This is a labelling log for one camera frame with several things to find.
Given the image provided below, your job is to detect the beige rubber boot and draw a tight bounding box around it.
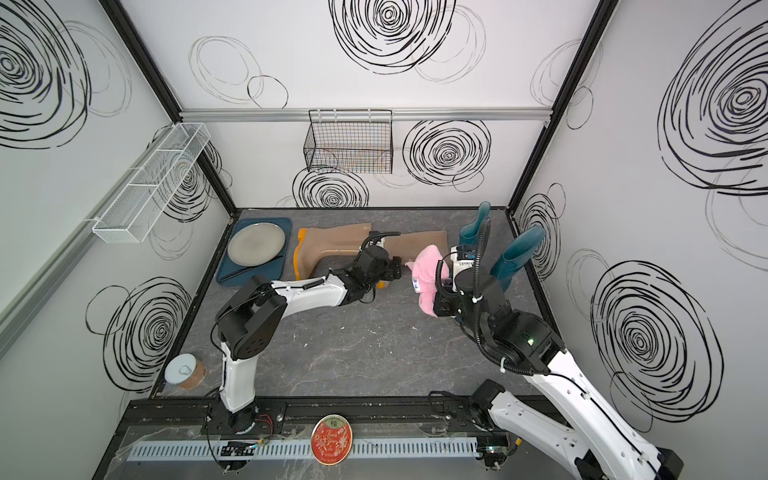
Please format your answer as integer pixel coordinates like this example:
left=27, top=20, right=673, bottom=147
left=378, top=230, right=449, bottom=264
left=293, top=223, right=372, bottom=280

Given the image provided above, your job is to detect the pink microfiber cloth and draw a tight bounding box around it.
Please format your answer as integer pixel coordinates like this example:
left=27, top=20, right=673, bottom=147
left=405, top=245, right=449, bottom=317

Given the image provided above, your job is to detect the green rubber boot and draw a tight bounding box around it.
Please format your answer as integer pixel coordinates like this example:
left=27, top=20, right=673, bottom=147
left=490, top=225, right=546, bottom=292
left=458, top=201, right=491, bottom=247

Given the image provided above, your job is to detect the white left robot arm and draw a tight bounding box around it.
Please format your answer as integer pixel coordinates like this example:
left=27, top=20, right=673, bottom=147
left=211, top=232, right=402, bottom=414

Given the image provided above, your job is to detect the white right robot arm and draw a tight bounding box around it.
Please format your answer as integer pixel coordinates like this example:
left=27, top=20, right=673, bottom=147
left=432, top=261, right=684, bottom=479

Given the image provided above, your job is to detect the grey round plate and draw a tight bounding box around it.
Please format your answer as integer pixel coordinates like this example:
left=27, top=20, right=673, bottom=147
left=227, top=222, right=286, bottom=267

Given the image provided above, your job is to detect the copper tape roll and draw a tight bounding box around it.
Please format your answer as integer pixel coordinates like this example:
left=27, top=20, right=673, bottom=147
left=163, top=353, right=207, bottom=390

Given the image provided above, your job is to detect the black wire basket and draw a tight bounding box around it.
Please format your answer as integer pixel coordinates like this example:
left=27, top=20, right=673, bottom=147
left=302, top=121, right=394, bottom=174

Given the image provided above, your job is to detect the grey wall rail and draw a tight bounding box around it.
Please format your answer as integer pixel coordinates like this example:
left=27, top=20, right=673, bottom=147
left=180, top=106, right=552, bottom=123

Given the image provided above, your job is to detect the white slotted cable duct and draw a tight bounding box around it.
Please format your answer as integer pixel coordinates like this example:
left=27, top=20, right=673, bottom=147
left=125, top=437, right=480, bottom=462

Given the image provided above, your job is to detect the white wire shelf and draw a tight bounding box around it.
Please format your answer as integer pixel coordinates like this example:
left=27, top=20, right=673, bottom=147
left=92, top=123, right=210, bottom=244

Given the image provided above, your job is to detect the black mounting rail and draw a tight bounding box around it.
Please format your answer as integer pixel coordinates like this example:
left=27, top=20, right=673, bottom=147
left=118, top=392, right=500, bottom=436

